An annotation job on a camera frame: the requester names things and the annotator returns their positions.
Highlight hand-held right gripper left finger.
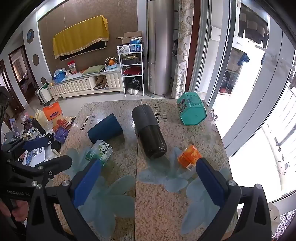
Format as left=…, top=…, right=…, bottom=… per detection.
left=25, top=158, right=104, bottom=241

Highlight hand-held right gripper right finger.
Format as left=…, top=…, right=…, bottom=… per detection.
left=195, top=158, right=272, bottom=241

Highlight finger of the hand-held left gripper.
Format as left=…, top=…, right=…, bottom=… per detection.
left=5, top=133, right=55, bottom=161
left=9, top=155, right=73, bottom=180

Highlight black cup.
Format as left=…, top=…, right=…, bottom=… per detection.
left=131, top=104, right=167, bottom=160

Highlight orange cup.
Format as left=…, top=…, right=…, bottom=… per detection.
left=177, top=145, right=204, bottom=170

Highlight dark blue cup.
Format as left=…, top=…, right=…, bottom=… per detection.
left=87, top=113, right=124, bottom=144

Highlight teal hexagonal cup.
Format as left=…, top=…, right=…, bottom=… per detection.
left=176, top=92, right=208, bottom=126

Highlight person's left hand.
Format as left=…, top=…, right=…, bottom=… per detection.
left=0, top=200, right=28, bottom=223

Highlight pile of papers and packets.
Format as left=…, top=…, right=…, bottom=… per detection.
left=2, top=108, right=77, bottom=168

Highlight purple box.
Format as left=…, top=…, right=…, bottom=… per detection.
left=54, top=126, right=70, bottom=143

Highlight orange box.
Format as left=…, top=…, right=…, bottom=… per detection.
left=43, top=102, right=66, bottom=131

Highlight white suitcase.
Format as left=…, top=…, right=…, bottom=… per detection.
left=36, top=82, right=53, bottom=106

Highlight white TV cabinet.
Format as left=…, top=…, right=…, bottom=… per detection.
left=50, top=65, right=124, bottom=101

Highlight blue basket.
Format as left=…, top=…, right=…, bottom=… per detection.
left=53, top=70, right=66, bottom=84

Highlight green cushion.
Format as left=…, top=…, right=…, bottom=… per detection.
left=82, top=65, right=107, bottom=76

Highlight black television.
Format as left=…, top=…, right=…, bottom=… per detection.
left=59, top=41, right=107, bottom=62

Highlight black bag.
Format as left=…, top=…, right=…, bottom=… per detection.
left=125, top=77, right=140, bottom=90

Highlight fruit basket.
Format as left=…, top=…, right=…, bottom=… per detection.
left=105, top=57, right=117, bottom=70

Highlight yellow cloth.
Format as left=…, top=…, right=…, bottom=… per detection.
left=52, top=15, right=110, bottom=60

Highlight red cloth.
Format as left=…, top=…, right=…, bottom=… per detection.
left=122, top=67, right=142, bottom=76

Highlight white shelf rack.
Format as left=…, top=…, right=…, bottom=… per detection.
left=117, top=44, right=145, bottom=97

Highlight hanging blue cloth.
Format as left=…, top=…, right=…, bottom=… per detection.
left=237, top=53, right=250, bottom=67

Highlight glass sliding door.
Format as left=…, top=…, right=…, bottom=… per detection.
left=185, top=0, right=296, bottom=205

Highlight patterned curtain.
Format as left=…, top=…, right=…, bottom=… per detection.
left=171, top=0, right=195, bottom=99

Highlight silver standing air conditioner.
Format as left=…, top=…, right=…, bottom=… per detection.
left=147, top=0, right=175, bottom=97

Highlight cardboard box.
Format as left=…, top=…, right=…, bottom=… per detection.
left=116, top=31, right=143, bottom=46

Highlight hanging dark clothes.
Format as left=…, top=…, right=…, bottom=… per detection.
left=238, top=16, right=270, bottom=48

